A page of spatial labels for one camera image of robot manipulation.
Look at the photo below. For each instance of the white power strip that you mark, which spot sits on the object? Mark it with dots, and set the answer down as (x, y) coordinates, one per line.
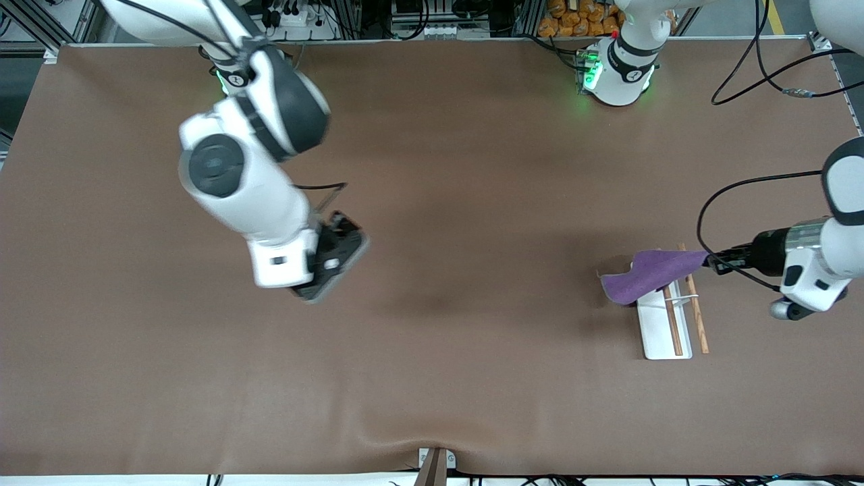
(297, 20)

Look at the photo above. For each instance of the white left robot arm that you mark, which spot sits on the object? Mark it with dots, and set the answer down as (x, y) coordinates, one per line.
(817, 270)

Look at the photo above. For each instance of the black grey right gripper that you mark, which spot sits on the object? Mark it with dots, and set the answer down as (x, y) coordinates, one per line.
(342, 237)

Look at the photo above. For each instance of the aluminium frame profile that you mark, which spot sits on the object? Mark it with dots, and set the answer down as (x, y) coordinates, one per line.
(837, 67)

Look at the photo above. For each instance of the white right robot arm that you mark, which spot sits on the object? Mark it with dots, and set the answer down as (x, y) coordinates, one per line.
(256, 196)

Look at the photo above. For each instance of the orange packets pile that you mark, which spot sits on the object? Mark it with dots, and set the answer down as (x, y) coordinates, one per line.
(580, 19)

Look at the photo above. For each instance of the metal table clamp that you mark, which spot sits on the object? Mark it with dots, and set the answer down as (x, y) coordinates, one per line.
(437, 466)

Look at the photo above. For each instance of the purple grey towel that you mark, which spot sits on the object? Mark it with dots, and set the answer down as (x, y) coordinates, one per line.
(648, 277)

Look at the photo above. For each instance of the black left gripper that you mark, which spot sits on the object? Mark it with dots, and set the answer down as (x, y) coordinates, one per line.
(764, 250)

